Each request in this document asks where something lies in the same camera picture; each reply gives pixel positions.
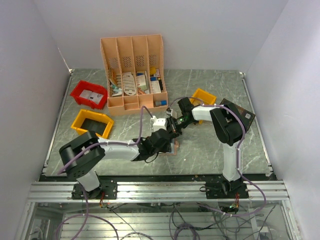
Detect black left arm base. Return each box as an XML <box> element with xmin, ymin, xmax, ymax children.
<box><xmin>71</xmin><ymin>179</ymin><xmax>118</xmax><ymax>200</ymax></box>

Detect peach plastic desk organizer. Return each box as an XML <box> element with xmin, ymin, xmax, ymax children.
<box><xmin>100</xmin><ymin>34</ymin><xmax>168</xmax><ymax>116</ymax></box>

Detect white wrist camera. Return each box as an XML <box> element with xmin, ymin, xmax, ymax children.
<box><xmin>166</xmin><ymin>107</ymin><xmax>177</xmax><ymax>118</ymax></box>
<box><xmin>150</xmin><ymin>115</ymin><xmax>168</xmax><ymax>132</ymax></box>

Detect yellow bin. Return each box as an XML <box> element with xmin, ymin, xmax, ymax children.
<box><xmin>70</xmin><ymin>109</ymin><xmax>114</xmax><ymax>139</ymax></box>
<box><xmin>189</xmin><ymin>88</ymin><xmax>217</xmax><ymax>124</ymax></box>

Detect pink leather card holder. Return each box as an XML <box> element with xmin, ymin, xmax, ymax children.
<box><xmin>159</xmin><ymin>139</ymin><xmax>180</xmax><ymax>156</ymax></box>

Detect white oval perforated board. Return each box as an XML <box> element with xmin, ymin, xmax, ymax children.
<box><xmin>122</xmin><ymin>72</ymin><xmax>137</xmax><ymax>96</ymax></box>

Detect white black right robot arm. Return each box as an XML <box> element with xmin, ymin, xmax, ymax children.
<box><xmin>166</xmin><ymin>97</ymin><xmax>248</xmax><ymax>198</ymax></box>

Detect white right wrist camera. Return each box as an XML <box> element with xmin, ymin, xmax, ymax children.
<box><xmin>166</xmin><ymin>107</ymin><xmax>177</xmax><ymax>118</ymax></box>

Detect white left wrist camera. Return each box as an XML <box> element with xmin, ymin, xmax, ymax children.
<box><xmin>150</xmin><ymin>115</ymin><xmax>168</xmax><ymax>132</ymax></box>

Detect white box in organizer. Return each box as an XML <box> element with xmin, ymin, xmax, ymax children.
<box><xmin>136</xmin><ymin>74</ymin><xmax>148</xmax><ymax>91</ymax></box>

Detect blue grey cylinder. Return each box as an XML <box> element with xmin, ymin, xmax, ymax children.
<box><xmin>154</xmin><ymin>100</ymin><xmax>167</xmax><ymax>107</ymax></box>

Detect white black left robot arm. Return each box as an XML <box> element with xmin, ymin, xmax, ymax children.
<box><xmin>58</xmin><ymin>129</ymin><xmax>173</xmax><ymax>199</ymax></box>

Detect red plastic bin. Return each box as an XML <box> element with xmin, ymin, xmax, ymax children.
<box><xmin>70</xmin><ymin>80</ymin><xmax>108</xmax><ymax>110</ymax></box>

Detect cards in red bin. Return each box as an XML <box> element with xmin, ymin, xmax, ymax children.
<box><xmin>79</xmin><ymin>89</ymin><xmax>104</xmax><ymax>104</ymax></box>

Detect black book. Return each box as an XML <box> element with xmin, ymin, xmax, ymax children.
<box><xmin>220</xmin><ymin>98</ymin><xmax>256</xmax><ymax>131</ymax></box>

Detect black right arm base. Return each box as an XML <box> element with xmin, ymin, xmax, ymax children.
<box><xmin>199</xmin><ymin>180</ymin><xmax>249</xmax><ymax>199</ymax></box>

